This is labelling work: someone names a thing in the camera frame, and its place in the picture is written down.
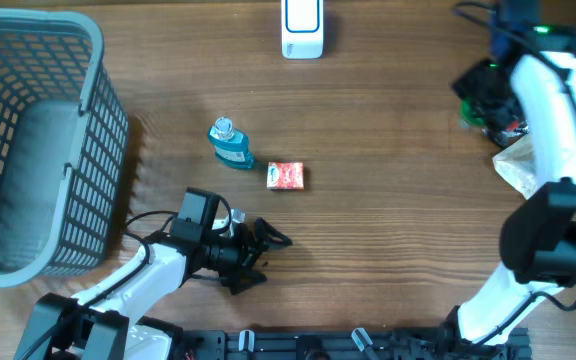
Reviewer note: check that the white long pouch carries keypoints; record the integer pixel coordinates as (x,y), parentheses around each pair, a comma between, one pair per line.
(516,165)

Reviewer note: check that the white barcode scanner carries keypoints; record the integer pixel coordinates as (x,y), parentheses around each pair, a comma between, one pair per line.
(302,29)

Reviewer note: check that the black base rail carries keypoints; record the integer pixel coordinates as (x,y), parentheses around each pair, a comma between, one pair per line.
(410,344)

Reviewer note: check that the red snack packet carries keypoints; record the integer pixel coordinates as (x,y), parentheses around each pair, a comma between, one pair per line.
(285,176)

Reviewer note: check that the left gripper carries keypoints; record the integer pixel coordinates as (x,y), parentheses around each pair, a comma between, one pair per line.
(249,252)

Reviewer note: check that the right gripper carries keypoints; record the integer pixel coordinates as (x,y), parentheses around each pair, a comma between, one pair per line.
(492,116)

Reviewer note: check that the grey plastic mesh basket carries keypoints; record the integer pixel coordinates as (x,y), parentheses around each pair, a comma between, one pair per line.
(63,140)

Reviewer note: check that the blue mouthwash bottle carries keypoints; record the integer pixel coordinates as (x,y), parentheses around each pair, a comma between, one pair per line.
(231,144)

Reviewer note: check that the green lid jar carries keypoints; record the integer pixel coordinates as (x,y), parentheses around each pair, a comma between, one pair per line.
(469,115)

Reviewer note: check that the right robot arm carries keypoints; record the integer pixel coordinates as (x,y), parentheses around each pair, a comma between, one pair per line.
(526,86)

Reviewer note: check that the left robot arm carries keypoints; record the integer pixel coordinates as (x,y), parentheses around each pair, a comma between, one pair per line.
(109,321)

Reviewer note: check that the black red snack wrapper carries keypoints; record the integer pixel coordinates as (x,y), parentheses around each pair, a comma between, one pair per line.
(503,138)

